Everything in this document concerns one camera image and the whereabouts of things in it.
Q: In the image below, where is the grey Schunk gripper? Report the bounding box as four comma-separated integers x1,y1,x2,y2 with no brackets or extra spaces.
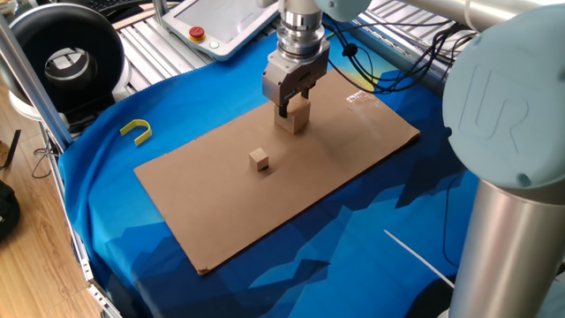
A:
261,39,331,119

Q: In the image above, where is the large wooden cube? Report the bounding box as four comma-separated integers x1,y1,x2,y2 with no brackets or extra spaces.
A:
274,95,312,135

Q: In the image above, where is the small wooden cube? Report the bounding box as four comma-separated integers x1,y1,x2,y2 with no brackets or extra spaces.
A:
248,148,270,172

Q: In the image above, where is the silver force torque sensor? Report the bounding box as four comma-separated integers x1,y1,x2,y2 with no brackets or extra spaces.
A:
275,9,327,61

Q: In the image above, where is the white teach pendant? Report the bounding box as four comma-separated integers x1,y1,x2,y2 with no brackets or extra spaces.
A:
161,0,280,62

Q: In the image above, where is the brown cardboard sheet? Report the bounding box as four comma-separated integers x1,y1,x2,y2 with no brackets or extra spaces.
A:
133,66,421,276

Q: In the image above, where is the yellow U-shaped piece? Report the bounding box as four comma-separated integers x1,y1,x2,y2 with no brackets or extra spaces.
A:
119,118,154,148

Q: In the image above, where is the blue printed cloth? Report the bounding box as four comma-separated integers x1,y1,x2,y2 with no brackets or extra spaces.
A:
56,19,482,318

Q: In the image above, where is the white thin strip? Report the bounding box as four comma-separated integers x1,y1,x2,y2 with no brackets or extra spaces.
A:
382,229,456,289

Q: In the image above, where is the black keyboard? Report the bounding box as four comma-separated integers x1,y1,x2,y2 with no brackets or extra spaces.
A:
86,0,147,13

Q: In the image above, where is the aluminium table edge profile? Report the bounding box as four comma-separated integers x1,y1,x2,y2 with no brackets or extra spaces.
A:
38,121,124,318

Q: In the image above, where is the black flat bar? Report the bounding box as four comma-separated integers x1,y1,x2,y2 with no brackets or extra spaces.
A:
0,128,22,171

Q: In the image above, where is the black bag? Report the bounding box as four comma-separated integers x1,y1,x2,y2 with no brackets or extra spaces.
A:
0,179,21,243

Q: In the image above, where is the black cable bundle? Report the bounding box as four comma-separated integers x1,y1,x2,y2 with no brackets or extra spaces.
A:
321,17,480,95

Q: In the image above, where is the aluminium frame rail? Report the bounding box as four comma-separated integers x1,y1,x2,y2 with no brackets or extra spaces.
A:
343,12,451,98

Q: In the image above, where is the thin aluminium post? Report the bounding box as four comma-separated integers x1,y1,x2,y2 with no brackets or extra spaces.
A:
151,0,170,27

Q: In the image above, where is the aluminium frame post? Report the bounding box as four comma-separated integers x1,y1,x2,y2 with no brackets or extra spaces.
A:
0,11,75,152

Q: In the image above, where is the black ring light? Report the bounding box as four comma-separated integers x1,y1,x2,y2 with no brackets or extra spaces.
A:
7,2,133,123

